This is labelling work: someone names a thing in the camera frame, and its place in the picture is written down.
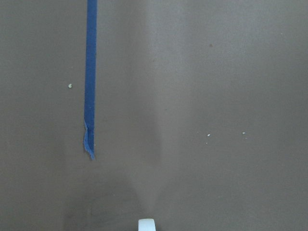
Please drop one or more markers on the white ceramic cup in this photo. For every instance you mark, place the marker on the white ceramic cup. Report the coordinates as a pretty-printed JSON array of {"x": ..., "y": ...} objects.
[{"x": 146, "y": 224}]

